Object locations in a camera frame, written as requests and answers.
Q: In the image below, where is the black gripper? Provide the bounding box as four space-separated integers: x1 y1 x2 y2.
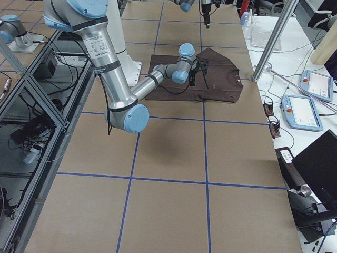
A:
201 4 211 28
189 61 202 86

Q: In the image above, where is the dark brown t-shirt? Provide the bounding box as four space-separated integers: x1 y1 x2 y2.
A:
145 48 243 103

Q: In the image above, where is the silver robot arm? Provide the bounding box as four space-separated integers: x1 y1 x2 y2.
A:
43 1 196 133
172 0 221 29

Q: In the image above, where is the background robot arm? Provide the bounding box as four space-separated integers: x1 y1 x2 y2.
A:
1 14 39 53

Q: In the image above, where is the red cylinder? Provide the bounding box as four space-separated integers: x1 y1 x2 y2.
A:
240 0 250 16

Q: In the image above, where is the clear plastic bag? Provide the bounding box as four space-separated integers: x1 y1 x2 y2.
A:
250 26 272 48

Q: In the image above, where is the lower teach pendant tablet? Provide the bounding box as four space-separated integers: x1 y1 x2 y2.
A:
282 95 323 132

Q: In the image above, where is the teach pendant tablet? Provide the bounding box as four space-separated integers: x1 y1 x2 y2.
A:
300 70 333 102
282 95 323 132

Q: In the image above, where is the upper teach pendant tablet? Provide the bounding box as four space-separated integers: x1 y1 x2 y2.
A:
300 70 333 102

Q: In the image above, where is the reacher grabber stick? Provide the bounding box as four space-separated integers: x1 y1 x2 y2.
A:
264 63 337 109

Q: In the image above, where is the black box with label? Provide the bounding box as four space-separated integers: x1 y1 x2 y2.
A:
275 147 305 189

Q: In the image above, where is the black monitor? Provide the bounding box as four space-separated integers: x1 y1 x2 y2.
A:
292 130 336 210

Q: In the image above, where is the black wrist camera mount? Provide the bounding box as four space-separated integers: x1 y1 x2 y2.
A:
198 59 209 73

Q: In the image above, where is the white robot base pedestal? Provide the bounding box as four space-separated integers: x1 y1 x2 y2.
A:
106 0 142 86

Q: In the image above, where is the aluminium frame post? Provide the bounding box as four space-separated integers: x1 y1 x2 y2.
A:
252 0 299 82

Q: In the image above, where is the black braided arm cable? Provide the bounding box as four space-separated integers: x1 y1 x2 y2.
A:
94 63 211 137

